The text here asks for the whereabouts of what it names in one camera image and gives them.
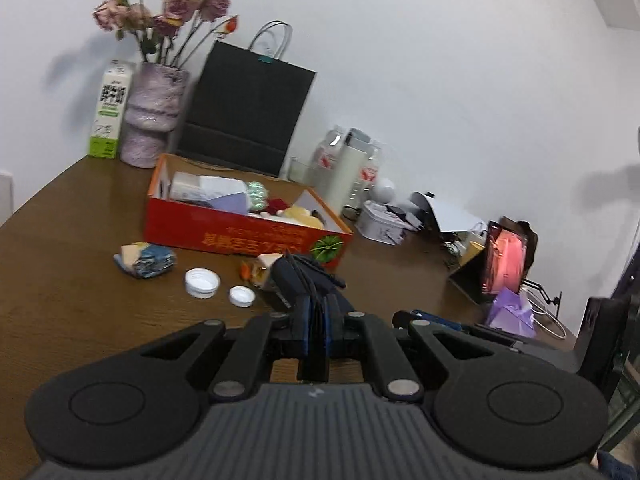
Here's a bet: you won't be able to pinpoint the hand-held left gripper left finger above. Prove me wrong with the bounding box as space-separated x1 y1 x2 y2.
140 292 314 404

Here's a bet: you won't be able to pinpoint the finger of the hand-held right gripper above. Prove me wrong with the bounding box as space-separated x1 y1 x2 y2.
391 309 464 335

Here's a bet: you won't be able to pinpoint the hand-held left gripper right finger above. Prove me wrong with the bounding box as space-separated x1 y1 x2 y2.
320 292 482 404

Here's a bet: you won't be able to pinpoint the navy zipper case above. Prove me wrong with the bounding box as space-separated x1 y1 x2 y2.
269 253 347 312

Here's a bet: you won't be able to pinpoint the white yellow plush toy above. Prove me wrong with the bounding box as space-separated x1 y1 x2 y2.
276 204 326 229

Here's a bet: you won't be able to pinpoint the orange cardboard box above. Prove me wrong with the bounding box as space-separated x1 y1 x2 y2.
143 153 355 267

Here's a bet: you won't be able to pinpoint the iridescent plastic bag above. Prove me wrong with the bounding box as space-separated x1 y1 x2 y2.
244 180 269 211

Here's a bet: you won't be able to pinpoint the white translucent plastic box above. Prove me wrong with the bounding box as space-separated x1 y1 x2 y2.
168 171 211 204

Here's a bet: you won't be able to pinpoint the brown wooden desktop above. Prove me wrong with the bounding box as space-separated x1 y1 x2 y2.
0 152 582 480

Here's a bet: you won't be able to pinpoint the purple gift bag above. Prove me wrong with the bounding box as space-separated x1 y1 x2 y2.
485 287 539 339

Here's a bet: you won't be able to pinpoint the small white bottle cap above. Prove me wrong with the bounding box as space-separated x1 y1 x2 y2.
228 284 257 307

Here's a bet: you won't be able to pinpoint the orange yellow snack packet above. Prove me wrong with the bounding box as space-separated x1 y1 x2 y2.
238 252 284 289

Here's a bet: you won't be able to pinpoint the laptop with pink screen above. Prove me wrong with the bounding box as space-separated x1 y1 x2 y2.
447 216 539 306

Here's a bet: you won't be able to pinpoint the white printed tin box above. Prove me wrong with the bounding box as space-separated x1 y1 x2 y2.
355 199 406 246

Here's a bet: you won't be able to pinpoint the large white bottle cap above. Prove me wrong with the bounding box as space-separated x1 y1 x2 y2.
183 267 221 300

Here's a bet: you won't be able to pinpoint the white round speaker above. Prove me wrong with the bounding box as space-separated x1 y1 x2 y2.
369 178 399 206

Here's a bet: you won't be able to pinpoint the dark blue cloth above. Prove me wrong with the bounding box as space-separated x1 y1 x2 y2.
596 449 640 480

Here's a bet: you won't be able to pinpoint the white thermos bottle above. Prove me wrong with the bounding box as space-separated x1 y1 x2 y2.
322 128 371 216

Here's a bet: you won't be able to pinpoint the clear glass cup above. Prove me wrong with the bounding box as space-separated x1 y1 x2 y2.
288 156 321 186

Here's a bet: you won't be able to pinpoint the blue cream crumpled packet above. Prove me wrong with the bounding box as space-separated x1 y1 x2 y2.
113 242 178 280

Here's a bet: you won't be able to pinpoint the black paper bag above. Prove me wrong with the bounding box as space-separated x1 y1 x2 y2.
174 20 317 179

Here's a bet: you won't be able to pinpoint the purple fuzzy vase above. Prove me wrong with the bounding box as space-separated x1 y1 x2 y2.
119 62 191 169

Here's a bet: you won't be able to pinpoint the white green milk carton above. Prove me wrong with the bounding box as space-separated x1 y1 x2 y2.
88 58 135 160

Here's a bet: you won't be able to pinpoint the dried pink flowers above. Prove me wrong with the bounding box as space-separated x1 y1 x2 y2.
69 0 241 69

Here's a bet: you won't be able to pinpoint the white cable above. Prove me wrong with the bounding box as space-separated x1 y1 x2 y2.
522 284 569 342

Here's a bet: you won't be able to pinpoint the tangled black cables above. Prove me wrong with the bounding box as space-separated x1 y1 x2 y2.
439 230 482 262

